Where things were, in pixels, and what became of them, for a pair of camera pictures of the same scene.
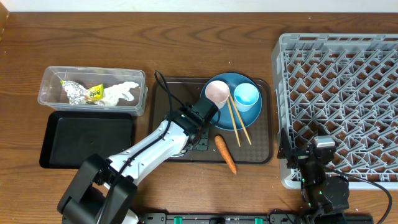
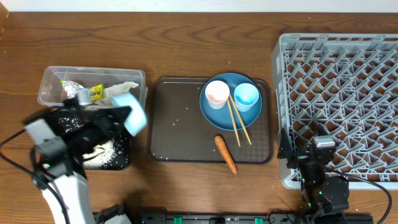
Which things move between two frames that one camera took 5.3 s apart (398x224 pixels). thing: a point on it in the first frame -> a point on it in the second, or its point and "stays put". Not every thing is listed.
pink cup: [217, 92] stays put
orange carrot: [226, 152] stays put
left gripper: [205, 147] -> [106, 124]
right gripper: [285, 150] stays put
